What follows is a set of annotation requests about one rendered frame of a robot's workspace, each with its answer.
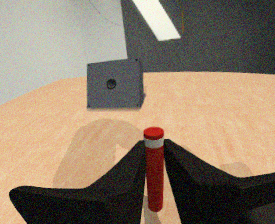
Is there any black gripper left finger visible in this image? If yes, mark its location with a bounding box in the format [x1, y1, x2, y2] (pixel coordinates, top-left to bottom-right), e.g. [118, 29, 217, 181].
[9, 140, 146, 224]

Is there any red peg with white band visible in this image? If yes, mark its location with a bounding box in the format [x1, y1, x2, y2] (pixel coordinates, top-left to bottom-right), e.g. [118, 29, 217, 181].
[142, 128, 165, 212]

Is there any dark grey sloped panel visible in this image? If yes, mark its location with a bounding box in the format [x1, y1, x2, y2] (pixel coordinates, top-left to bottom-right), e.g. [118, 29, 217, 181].
[86, 59, 145, 108]

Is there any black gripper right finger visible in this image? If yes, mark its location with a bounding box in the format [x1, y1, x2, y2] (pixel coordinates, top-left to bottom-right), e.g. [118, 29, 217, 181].
[164, 139, 275, 224]

